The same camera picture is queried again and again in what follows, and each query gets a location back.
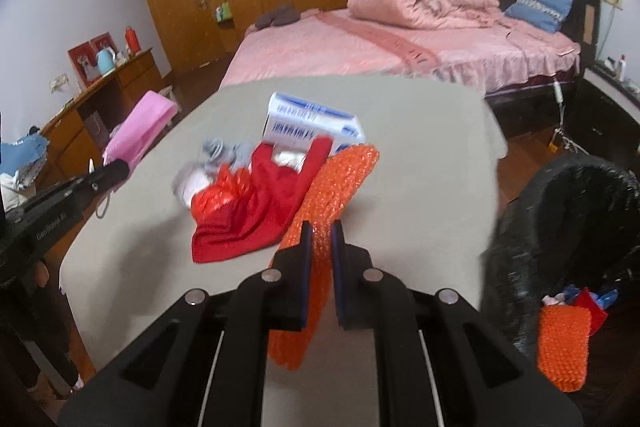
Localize dark slippers on bed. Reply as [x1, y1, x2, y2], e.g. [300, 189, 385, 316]
[255, 4, 302, 30]

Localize white lotion bottle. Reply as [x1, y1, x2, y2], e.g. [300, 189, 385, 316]
[615, 54, 627, 81]

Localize grey table cover cloth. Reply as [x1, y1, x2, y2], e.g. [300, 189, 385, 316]
[61, 76, 506, 366]

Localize pink sheeted bed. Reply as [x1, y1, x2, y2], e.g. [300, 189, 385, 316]
[222, 0, 601, 136]

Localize red cloth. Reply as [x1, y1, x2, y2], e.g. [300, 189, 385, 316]
[191, 136, 332, 263]

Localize light blue kettle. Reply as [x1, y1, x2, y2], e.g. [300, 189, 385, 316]
[96, 46, 116, 76]

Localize red thermos bottle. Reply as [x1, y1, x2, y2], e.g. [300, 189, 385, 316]
[125, 26, 141, 55]

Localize folded pink quilt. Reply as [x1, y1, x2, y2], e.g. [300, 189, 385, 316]
[347, 0, 501, 30]

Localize orange bubble wrap strip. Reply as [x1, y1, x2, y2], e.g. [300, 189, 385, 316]
[268, 144, 380, 371]

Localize wooden desk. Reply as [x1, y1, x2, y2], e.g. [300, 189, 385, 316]
[36, 50, 166, 190]

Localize red picture on desk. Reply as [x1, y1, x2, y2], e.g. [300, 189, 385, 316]
[67, 32, 117, 89]

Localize blue pillow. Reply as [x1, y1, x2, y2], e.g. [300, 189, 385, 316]
[504, 0, 573, 34]

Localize white tissue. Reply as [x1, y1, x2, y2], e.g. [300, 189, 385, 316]
[171, 161, 219, 209]

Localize black trash bin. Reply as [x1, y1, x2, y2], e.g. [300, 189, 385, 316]
[480, 155, 639, 423]

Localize white blue alcohol pad box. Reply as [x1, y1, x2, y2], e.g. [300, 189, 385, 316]
[262, 92, 367, 155]

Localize orange mesh trash piece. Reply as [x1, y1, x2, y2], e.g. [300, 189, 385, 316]
[537, 305, 591, 393]

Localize black nightstand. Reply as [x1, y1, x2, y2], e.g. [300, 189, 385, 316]
[566, 67, 639, 176]

